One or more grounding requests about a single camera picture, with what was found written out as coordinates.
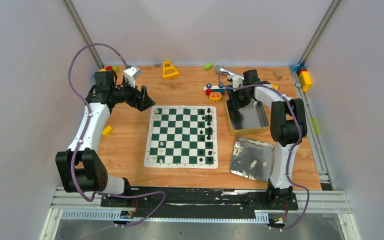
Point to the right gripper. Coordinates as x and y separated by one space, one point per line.
235 103

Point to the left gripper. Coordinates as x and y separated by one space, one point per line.
139 98

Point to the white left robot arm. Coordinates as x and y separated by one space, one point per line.
79 167

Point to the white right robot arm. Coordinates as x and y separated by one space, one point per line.
288 126

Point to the metal tin with black pieces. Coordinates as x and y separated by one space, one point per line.
249 120

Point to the green white chess mat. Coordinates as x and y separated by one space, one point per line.
177 137

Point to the toy block car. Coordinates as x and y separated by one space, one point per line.
214 92

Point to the silver microphone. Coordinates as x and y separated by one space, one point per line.
219 69

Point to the colourful cylinder block row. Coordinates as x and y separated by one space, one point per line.
110 68

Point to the tan wooden block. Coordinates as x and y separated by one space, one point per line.
277 75

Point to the small yellow block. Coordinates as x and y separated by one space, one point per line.
107 131

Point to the metal tin lid tray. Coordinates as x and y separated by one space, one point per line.
252 159

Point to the yellow red blue brick tower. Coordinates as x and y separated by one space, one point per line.
304 79

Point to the white right camera box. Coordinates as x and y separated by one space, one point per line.
236 81

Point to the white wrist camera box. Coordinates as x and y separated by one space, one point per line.
131 74

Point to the yellow triangular frame block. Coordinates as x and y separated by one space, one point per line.
169 70

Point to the green block near wall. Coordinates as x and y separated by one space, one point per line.
208 66

